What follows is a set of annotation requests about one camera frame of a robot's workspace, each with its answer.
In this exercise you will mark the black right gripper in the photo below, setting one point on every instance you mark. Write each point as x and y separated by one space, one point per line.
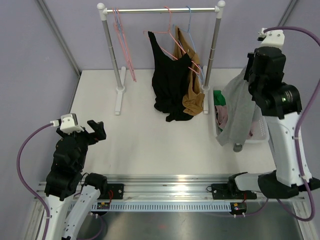
252 56

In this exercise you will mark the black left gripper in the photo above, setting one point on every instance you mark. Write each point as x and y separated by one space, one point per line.
100 134

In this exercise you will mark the grey tank top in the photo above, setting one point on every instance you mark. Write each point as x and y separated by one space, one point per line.
240 111

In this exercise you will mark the green tank top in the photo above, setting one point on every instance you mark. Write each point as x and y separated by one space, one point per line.
218 98

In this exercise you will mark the mauve pink tank top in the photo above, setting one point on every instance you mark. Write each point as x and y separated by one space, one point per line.
221 118

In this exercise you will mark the black tank top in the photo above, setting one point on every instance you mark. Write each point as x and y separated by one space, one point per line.
170 82

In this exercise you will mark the pink hanger with grey top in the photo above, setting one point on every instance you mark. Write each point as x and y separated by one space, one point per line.
122 50

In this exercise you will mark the pink hanger with black top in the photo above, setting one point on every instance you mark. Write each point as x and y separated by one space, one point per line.
176 43

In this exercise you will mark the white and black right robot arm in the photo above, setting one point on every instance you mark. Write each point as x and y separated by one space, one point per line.
280 104

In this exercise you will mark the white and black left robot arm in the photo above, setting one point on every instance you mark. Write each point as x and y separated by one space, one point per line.
62 181

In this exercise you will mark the brown tank top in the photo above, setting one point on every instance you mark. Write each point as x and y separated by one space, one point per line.
193 98

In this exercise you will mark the blue hanger with brown top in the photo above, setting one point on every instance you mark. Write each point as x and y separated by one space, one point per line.
191 37

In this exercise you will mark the white plastic basket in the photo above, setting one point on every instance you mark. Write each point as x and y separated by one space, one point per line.
259 126

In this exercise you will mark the white and metal clothes rack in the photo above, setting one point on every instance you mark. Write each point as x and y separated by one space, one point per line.
120 74

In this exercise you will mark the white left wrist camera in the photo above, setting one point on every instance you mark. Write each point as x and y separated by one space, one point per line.
68 123

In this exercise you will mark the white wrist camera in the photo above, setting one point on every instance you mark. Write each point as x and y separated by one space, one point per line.
271 38
68 123

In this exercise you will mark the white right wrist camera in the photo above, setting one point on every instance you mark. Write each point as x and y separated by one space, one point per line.
271 38

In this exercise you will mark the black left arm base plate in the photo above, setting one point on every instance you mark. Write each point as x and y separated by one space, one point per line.
114 190

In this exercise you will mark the aluminium mounting rail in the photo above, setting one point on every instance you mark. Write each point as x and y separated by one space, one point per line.
166 188

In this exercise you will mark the white slotted cable duct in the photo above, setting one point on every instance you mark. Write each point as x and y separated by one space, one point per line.
162 207

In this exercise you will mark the right aluminium frame post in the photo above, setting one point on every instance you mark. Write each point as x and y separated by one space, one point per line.
272 60

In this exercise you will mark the aluminium frame post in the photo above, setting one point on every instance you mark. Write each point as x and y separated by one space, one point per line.
272 60
44 9

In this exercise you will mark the left aluminium frame post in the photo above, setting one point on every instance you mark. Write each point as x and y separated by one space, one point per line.
44 9

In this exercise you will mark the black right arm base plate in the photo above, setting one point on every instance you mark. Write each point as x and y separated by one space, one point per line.
220 191

